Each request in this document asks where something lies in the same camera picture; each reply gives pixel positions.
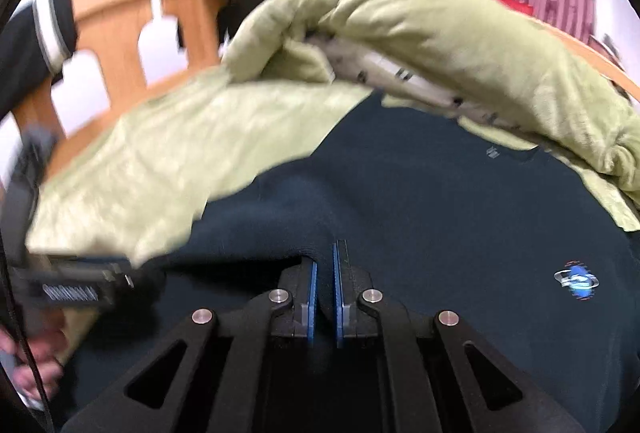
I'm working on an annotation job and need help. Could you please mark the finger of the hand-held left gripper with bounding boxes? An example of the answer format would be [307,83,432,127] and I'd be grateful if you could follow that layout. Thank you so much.
[97,259,137,300]

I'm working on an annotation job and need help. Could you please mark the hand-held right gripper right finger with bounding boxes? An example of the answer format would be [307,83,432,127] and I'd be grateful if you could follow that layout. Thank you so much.
[331,240,586,433]

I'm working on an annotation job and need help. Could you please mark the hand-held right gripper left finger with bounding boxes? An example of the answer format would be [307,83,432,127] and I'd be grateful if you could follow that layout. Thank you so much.
[60,257,321,433]

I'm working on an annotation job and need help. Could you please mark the dark navy sweater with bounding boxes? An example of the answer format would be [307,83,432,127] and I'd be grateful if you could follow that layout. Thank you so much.
[62,92,640,433]

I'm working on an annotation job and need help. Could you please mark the person's left hand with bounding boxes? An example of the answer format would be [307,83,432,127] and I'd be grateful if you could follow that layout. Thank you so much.
[0,325,68,411]

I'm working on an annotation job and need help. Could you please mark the green plush bed blanket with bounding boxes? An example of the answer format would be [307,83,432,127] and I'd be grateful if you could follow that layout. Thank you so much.
[24,63,388,356]

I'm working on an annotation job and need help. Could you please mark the black sleeve with striped cuff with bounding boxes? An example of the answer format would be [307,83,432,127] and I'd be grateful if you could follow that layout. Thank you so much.
[0,0,82,116]

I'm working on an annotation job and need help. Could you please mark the wooden bed headboard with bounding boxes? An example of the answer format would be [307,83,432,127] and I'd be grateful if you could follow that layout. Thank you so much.
[10,0,228,176]

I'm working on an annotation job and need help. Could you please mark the green quilt with white lining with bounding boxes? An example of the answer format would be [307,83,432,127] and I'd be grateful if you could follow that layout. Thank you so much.
[220,0,640,232]

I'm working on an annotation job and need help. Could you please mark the red box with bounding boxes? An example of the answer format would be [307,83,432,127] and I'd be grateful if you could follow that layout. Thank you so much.
[491,0,534,17]

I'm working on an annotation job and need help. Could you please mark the black cable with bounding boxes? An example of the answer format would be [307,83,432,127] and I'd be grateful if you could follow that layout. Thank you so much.
[0,233,57,433]

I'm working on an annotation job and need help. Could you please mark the grey metal frame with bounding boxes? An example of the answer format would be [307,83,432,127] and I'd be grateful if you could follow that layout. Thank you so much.
[592,33,628,70]

